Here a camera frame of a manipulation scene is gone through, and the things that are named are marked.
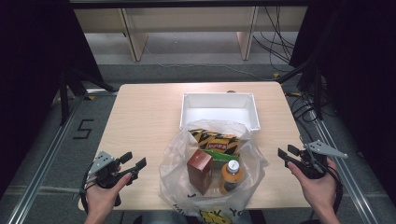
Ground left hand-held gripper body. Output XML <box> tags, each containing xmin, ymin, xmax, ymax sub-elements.
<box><xmin>88</xmin><ymin>151</ymin><xmax>124</xmax><ymax>189</ymax></box>

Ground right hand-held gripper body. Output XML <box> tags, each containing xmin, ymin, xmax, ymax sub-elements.
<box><xmin>297</xmin><ymin>139</ymin><xmax>348</xmax><ymax>180</ymax></box>

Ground clear plastic bag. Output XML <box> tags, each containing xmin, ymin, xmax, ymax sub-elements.
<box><xmin>158</xmin><ymin>119</ymin><xmax>270</xmax><ymax>224</ymax></box>

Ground orange juice bottle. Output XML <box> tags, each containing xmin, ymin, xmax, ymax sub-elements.
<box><xmin>219</xmin><ymin>159</ymin><xmax>244</xmax><ymax>195</ymax></box>

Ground brown carton box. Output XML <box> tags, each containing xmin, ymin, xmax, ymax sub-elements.
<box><xmin>186</xmin><ymin>148</ymin><xmax>214</xmax><ymax>196</ymax></box>

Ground green snack packet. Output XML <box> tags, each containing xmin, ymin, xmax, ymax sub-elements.
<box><xmin>200</xmin><ymin>148</ymin><xmax>241</xmax><ymax>163</ymax></box>

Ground yellow black chip bag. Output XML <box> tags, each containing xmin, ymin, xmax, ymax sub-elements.
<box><xmin>189</xmin><ymin>128</ymin><xmax>242</xmax><ymax>156</ymax></box>

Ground white plastic bin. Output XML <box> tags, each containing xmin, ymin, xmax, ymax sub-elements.
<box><xmin>179</xmin><ymin>91</ymin><xmax>261</xmax><ymax>133</ymax></box>

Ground person's right hand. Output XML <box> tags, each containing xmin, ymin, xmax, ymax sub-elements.
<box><xmin>287</xmin><ymin>158</ymin><xmax>339</xmax><ymax>216</ymax></box>

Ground person's left hand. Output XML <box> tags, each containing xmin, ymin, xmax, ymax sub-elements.
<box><xmin>85</xmin><ymin>173</ymin><xmax>134</xmax><ymax>218</ymax></box>

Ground black metal stand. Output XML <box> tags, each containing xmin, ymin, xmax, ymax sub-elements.
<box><xmin>276</xmin><ymin>59</ymin><xmax>325</xmax><ymax>121</ymax></box>
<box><xmin>58</xmin><ymin>66</ymin><xmax>119</xmax><ymax>126</ymax></box>

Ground black curtain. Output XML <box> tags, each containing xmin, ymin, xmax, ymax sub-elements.
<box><xmin>289</xmin><ymin>0</ymin><xmax>396</xmax><ymax>197</ymax></box>
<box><xmin>0</xmin><ymin>0</ymin><xmax>106</xmax><ymax>197</ymax></box>

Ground light wooden desk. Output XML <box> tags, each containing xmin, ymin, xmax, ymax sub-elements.
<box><xmin>69</xmin><ymin>0</ymin><xmax>309</xmax><ymax>63</ymax></box>

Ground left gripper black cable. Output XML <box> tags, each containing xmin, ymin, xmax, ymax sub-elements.
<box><xmin>78</xmin><ymin>161</ymin><xmax>98</xmax><ymax>216</ymax></box>

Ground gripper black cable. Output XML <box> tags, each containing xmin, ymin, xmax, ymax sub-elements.
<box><xmin>323</xmin><ymin>164</ymin><xmax>344</xmax><ymax>216</ymax></box>
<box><xmin>78</xmin><ymin>161</ymin><xmax>98</xmax><ymax>216</ymax></box>

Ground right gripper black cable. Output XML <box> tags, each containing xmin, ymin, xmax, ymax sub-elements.
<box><xmin>323</xmin><ymin>164</ymin><xmax>344</xmax><ymax>216</ymax></box>

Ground aluminium floor rail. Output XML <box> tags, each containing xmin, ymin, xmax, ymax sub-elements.
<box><xmin>6</xmin><ymin>89</ymin><xmax>120</xmax><ymax>224</ymax></box>
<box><xmin>311</xmin><ymin>118</ymin><xmax>380</xmax><ymax>224</ymax></box>

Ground coiled black floor cables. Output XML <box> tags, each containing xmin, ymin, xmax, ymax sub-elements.
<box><xmin>285</xmin><ymin>90</ymin><xmax>332</xmax><ymax>125</ymax></box>

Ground bundle of black floor cables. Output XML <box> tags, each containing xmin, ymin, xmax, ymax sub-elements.
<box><xmin>251</xmin><ymin>6</ymin><xmax>296</xmax><ymax>73</ymax></box>

